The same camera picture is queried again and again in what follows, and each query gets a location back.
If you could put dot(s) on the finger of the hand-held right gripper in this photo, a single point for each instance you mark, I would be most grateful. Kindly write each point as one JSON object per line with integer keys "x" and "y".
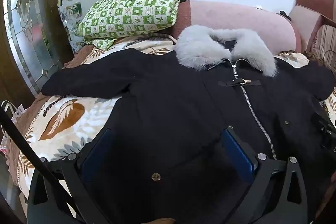
{"x": 321, "y": 123}

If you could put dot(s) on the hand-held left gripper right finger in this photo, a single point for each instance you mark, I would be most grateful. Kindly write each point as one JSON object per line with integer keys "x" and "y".
{"x": 239, "y": 153}

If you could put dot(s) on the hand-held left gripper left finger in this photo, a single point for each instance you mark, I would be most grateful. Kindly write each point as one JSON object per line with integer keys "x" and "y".
{"x": 96, "y": 154}

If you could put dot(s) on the black coat with fur collar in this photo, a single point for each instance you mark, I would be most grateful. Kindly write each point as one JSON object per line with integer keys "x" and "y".
{"x": 168, "y": 106}

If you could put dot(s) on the leaf print blanket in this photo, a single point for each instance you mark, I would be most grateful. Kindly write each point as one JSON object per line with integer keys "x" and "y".
{"x": 65, "y": 121}

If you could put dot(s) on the striped sofa cushion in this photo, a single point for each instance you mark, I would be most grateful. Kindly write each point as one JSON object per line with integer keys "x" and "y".
{"x": 324, "y": 43}

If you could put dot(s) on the white plastic bag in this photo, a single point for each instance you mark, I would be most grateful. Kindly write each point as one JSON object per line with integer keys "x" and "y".
{"x": 11, "y": 111}

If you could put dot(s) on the grey printed pillow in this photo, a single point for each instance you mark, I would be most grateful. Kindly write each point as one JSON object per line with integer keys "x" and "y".
{"x": 69, "y": 22}

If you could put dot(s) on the patterned glass door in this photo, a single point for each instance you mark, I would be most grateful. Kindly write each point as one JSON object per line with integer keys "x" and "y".
{"x": 31, "y": 29}

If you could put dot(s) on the green checkered pillow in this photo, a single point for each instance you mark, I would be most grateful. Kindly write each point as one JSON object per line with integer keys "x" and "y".
{"x": 131, "y": 11}

